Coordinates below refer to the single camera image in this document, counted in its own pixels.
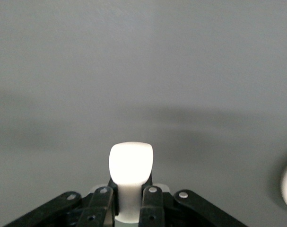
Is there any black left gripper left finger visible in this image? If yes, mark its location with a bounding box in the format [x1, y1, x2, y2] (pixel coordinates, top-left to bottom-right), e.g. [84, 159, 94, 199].
[3, 177, 121, 227]

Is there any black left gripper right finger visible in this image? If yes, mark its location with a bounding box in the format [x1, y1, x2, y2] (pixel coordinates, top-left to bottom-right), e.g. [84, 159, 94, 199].
[139, 174, 248, 227]

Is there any small white bun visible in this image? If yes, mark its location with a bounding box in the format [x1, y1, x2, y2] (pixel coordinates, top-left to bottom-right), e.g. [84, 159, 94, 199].
[109, 141, 155, 223]

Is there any dark grey table mat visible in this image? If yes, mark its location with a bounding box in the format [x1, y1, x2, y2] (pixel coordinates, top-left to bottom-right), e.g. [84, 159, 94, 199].
[0, 0, 287, 227]

